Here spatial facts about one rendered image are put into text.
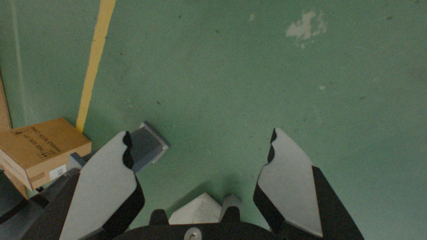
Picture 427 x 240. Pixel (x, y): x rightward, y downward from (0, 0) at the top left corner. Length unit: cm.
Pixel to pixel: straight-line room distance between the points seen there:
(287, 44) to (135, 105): 69
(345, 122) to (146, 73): 75
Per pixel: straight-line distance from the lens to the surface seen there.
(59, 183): 62
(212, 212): 79
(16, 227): 57
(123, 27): 73
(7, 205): 56
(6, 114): 238
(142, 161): 64
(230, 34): 49
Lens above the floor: 46
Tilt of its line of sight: 62 degrees down
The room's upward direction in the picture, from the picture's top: 137 degrees counter-clockwise
